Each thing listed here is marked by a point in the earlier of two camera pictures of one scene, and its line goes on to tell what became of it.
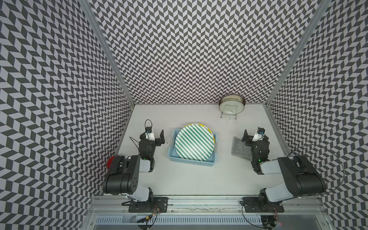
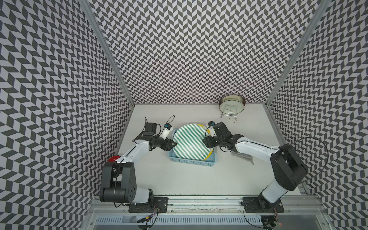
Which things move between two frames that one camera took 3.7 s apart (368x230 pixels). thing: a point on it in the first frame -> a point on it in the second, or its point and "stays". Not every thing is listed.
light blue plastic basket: x=173 y=156 stays
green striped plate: x=194 y=142 stays
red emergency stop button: x=109 y=162 stays
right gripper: x=245 y=136 -> x=208 y=143
